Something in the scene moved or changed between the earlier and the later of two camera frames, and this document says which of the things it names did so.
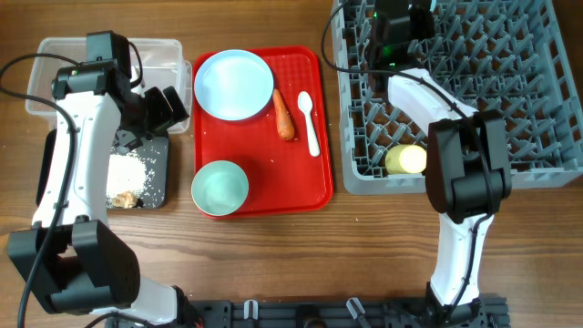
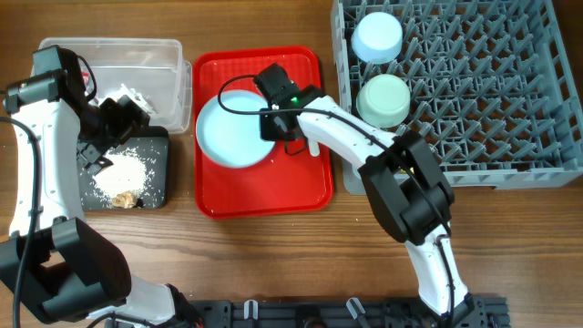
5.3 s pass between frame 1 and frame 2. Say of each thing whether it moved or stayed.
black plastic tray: stayed
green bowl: moved
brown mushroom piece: stayed
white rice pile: stayed
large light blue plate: moved
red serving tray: stayed
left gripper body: moved
